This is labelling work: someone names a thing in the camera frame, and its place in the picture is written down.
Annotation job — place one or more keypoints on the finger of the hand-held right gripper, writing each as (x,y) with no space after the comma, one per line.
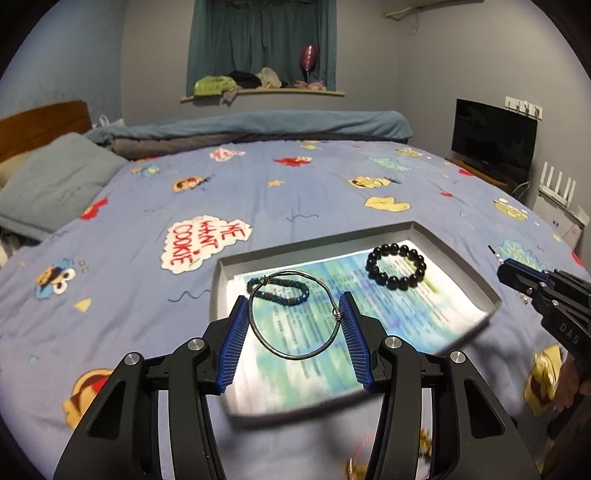
(524,277)
(568,318)

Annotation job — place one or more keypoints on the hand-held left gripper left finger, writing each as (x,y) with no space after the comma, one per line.
(233,344)

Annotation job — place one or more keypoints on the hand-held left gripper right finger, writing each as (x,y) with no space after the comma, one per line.
(356,346)

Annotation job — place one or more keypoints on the grey shallow tray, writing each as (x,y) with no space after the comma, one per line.
(323,249)

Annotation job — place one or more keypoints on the person's right hand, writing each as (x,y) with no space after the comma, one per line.
(570,383)

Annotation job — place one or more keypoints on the small dark pin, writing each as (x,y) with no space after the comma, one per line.
(494,251)

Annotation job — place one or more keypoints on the printed paper sheet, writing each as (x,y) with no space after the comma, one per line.
(406,314)

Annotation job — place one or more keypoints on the white box appliance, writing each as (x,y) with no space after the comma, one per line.
(558,217)

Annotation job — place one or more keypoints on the white router with antennas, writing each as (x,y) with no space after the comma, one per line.
(556,191)

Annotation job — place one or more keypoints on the wooden television stand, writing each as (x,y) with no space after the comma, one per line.
(502,182)

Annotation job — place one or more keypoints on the black television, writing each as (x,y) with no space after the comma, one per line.
(494,134)

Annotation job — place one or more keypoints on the grey blanket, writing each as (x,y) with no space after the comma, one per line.
(161,146)

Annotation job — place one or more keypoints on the blue blanket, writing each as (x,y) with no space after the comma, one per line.
(277,122)

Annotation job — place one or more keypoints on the grey-blue pillow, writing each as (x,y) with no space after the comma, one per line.
(55,184)

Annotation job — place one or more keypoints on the grey hanging cloth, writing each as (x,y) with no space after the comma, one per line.
(230,94)

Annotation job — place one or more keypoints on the white plastic bag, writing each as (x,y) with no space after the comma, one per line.
(105,121)

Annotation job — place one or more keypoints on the wooden windowsill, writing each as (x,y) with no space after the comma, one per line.
(300,93)

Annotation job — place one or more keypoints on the green cloth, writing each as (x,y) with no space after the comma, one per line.
(212,85)

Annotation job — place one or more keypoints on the pink cloth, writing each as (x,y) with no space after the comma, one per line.
(311,85)

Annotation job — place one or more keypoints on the black cloth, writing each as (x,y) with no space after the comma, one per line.
(244,78)

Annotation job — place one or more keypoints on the beige cloth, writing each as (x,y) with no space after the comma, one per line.
(270,76)

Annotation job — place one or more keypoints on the olive pillow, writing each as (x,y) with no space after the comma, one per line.
(9,173)

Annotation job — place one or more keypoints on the air conditioner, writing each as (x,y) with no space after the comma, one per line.
(443,3)

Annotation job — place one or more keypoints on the wooden headboard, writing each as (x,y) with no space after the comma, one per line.
(41,124)

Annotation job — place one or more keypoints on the pink balloon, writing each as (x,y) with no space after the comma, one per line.
(308,56)

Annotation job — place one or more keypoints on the white wall hooks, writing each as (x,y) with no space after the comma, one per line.
(521,105)

